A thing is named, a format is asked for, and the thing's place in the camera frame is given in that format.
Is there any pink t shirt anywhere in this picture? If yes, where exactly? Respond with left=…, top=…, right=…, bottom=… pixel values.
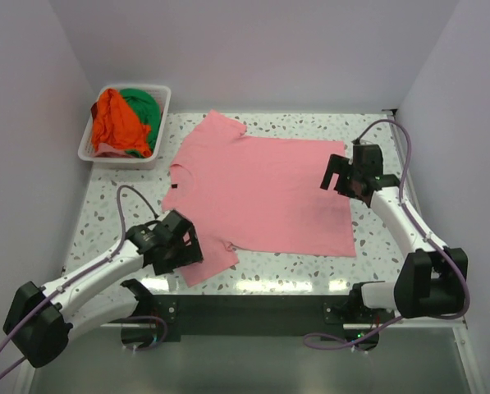
left=162, top=111, right=355, bottom=286

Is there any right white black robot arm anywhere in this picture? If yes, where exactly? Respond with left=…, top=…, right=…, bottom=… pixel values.
left=321, top=144, right=469, bottom=323

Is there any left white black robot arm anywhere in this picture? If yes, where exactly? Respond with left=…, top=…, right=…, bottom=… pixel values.
left=3, top=210, right=203, bottom=368

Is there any white plastic basket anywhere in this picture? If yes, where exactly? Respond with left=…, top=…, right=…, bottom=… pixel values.
left=78, top=83, right=172, bottom=170

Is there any orange t shirt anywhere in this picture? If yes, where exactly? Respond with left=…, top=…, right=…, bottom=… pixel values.
left=90, top=88, right=153, bottom=152

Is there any green t shirt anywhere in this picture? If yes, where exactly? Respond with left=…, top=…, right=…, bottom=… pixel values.
left=120, top=89, right=162, bottom=158

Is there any dark red garment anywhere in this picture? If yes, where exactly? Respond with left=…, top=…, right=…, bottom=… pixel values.
left=90, top=102, right=98, bottom=122

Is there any aluminium frame rail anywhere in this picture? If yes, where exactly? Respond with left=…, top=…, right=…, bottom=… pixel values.
left=383, top=109, right=414, bottom=199

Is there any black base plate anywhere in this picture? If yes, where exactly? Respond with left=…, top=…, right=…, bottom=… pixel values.
left=114, top=295, right=394, bottom=346

